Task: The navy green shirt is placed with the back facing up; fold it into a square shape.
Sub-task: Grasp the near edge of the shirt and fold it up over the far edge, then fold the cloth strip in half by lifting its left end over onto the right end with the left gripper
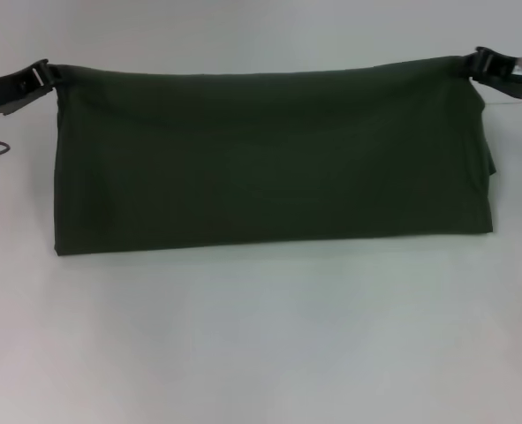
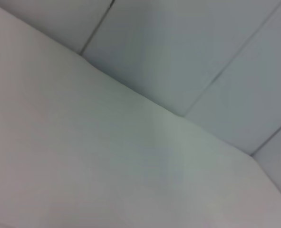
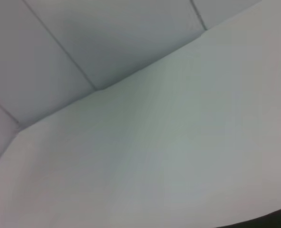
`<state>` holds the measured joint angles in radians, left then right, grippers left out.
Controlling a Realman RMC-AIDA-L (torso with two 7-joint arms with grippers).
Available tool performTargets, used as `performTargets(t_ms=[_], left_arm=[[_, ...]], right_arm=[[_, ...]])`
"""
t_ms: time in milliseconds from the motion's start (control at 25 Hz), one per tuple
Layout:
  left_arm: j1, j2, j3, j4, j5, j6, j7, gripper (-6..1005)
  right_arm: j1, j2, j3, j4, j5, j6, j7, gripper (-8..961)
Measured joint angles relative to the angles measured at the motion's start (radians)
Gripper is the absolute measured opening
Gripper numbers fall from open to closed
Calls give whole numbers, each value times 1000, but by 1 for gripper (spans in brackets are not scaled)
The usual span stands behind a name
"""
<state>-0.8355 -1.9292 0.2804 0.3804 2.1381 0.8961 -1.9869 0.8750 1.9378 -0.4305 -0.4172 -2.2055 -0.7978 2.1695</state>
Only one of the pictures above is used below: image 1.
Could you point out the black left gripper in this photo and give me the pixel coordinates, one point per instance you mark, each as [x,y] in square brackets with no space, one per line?
[0,95]

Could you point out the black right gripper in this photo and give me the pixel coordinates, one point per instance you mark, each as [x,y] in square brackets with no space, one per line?
[521,81]

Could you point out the dark green shirt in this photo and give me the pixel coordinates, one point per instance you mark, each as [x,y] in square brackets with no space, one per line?
[265,154]

